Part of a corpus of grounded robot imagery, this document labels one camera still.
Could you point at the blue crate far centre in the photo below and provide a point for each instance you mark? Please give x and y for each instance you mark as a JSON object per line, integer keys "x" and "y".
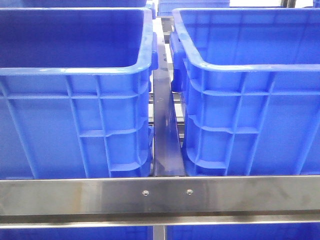
{"x": 165, "y": 7}

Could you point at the blue crate below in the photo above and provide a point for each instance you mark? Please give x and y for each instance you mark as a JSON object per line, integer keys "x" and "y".
{"x": 268, "y": 231}
{"x": 85, "y": 233}

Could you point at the blue crate below right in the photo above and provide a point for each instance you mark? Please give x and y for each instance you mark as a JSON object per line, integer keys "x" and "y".
{"x": 268, "y": 231}

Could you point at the blue crate below left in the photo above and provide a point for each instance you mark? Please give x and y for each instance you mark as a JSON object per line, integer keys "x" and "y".
{"x": 85, "y": 233}

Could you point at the stainless steel front rail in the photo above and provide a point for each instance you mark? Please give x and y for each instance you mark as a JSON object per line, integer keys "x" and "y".
{"x": 154, "y": 201}

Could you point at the blue plastic crate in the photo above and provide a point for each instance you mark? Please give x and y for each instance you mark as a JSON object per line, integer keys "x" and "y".
{"x": 74, "y": 92}
{"x": 250, "y": 85}

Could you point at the blue plastic crate right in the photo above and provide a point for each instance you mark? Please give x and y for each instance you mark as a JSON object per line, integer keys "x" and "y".
{"x": 250, "y": 85}

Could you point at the blue plastic crate left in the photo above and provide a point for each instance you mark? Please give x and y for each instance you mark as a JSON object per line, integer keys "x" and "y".
{"x": 74, "y": 92}

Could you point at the steel centre divider bar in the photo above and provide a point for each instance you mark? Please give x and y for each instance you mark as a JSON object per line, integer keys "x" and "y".
{"x": 168, "y": 160}

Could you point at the blue crate far left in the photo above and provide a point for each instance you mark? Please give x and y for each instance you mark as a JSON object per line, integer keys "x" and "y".
{"x": 149, "y": 4}

